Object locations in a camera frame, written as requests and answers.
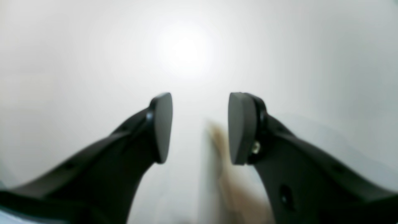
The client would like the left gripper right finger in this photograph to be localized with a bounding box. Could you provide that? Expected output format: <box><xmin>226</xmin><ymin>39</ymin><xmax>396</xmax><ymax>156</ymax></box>
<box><xmin>228</xmin><ymin>92</ymin><xmax>398</xmax><ymax>224</ymax></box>

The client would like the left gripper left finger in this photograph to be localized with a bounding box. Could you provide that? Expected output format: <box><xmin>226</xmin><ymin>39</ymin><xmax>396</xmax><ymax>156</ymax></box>
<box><xmin>0</xmin><ymin>93</ymin><xmax>173</xmax><ymax>224</ymax></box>

